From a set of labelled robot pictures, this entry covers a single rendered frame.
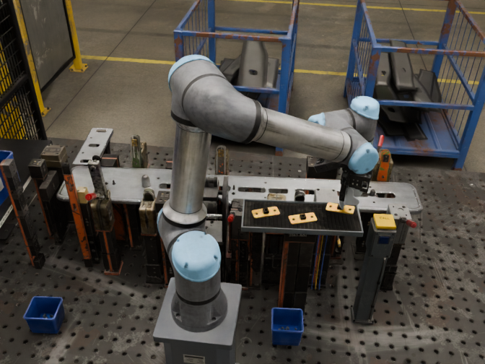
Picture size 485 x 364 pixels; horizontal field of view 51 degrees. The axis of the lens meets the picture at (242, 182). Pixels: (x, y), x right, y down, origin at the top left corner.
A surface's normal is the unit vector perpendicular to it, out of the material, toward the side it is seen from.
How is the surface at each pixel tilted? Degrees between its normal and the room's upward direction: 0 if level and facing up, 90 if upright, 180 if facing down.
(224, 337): 0
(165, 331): 0
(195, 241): 8
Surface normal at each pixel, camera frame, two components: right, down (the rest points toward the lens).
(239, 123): 0.24, 0.37
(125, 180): 0.01, -0.80
